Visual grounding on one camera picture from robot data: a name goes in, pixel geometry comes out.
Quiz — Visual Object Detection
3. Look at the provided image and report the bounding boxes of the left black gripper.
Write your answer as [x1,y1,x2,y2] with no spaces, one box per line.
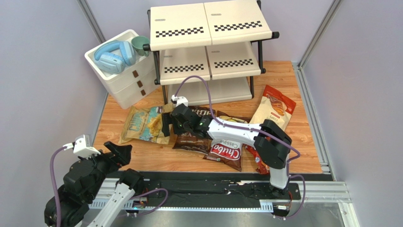
[79,140,132,199]

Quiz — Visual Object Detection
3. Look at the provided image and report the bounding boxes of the tan teal chips bag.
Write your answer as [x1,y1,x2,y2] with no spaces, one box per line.
[118,104,173,145]

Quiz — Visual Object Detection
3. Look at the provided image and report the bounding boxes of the brown Kettle sea salt bag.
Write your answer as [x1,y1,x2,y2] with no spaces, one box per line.
[172,106,211,155]

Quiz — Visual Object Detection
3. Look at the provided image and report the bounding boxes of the Chuba cassava chips bag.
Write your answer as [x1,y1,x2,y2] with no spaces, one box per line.
[203,110,252,172]

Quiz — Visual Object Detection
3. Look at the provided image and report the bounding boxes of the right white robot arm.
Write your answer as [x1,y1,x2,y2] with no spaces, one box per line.
[162,104,292,190]

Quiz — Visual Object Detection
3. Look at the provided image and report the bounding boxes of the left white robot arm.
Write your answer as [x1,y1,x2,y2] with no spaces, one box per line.
[44,141,144,227]

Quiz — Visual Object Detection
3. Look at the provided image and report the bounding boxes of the cream three-tier shelf rack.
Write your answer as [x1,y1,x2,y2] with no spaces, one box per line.
[143,0,280,105]

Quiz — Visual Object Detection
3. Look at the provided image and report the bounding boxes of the cream red cassava chips bag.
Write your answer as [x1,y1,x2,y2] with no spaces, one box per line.
[249,85,296,131]

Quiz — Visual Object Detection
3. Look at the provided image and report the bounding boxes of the white stacked drawer unit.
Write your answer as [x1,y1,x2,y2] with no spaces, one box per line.
[85,45,159,109]

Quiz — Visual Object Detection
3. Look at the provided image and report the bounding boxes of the green ceramic cup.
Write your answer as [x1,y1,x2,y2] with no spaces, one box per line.
[131,36,150,57]

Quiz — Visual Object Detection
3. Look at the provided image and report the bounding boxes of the light blue headphones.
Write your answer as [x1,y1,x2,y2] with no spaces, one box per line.
[94,40,136,74]

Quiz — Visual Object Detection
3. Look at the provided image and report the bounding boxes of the red Doritos bag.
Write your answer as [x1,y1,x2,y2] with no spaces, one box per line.
[245,145,270,175]

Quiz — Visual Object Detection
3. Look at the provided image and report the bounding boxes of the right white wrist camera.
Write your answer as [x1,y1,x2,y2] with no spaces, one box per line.
[171,95,189,107]

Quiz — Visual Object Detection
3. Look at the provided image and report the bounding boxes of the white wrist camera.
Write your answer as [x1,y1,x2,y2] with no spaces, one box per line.
[62,134,101,159]
[171,95,189,107]

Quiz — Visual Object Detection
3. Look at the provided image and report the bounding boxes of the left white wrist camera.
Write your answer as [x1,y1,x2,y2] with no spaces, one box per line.
[62,134,101,159]

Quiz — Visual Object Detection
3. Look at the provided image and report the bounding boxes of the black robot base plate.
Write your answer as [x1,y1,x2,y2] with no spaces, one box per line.
[141,172,302,208]

